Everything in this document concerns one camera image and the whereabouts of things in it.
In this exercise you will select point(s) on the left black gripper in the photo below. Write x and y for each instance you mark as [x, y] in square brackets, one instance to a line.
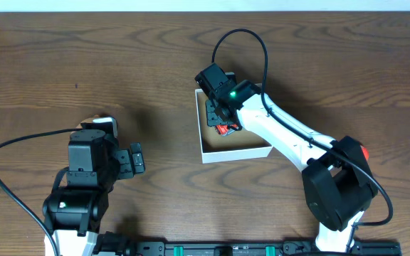
[130, 161]

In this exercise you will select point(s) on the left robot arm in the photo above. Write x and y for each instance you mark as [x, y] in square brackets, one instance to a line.
[80, 193]

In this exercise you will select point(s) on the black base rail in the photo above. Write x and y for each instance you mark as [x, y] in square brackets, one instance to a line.
[223, 249]

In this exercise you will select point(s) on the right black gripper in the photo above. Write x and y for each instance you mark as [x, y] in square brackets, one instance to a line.
[213, 114]

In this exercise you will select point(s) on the white cardboard box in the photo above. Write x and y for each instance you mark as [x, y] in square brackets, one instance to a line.
[215, 148]

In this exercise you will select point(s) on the red toy fire truck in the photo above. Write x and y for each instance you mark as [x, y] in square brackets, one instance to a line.
[227, 129]

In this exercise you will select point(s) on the red round toy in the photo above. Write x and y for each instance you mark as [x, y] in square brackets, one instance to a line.
[365, 152]

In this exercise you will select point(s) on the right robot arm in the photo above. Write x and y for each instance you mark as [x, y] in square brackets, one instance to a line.
[337, 181]

